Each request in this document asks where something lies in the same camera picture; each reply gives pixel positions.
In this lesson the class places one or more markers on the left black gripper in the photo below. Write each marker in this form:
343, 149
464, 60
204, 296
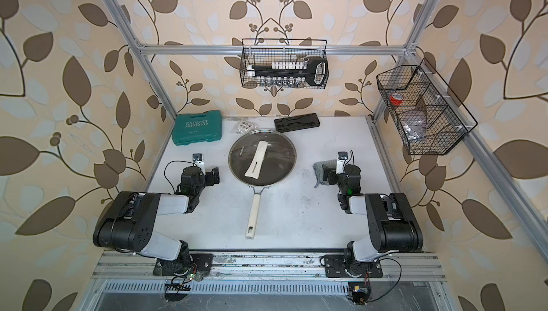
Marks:
210, 176

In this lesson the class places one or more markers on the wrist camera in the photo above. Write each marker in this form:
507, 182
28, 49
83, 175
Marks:
198, 160
341, 161

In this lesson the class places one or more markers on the wire basket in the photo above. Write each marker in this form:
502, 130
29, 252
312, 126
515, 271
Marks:
449, 120
262, 51

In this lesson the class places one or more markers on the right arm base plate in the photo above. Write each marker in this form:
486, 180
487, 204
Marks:
338, 266

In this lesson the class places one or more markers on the small clear plastic bag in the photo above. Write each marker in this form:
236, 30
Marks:
243, 127

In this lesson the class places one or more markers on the green fluffy cloth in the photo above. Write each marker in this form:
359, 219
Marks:
320, 173

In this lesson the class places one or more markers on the aluminium front rail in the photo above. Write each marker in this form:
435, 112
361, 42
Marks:
268, 265

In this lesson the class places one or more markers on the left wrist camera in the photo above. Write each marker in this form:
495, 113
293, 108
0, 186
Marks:
198, 160

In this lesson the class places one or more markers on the back wire basket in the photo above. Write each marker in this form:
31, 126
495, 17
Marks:
262, 51

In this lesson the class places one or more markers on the black socket holder tool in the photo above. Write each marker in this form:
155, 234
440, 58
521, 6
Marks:
309, 72

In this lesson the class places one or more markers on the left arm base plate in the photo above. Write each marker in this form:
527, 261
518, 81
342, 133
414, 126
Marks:
186, 264

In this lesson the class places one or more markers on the black foam tray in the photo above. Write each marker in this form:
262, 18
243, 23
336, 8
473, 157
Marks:
296, 123

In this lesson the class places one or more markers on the green tool case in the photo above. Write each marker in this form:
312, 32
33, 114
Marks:
196, 128

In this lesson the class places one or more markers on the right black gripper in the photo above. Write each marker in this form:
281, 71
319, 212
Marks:
331, 176

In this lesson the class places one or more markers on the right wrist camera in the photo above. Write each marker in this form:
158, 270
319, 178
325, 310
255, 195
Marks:
341, 161

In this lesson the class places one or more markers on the right wire basket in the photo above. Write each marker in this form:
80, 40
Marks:
449, 120

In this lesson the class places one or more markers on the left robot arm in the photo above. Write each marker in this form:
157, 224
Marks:
128, 224

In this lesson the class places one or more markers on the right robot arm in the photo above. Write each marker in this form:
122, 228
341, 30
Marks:
392, 226

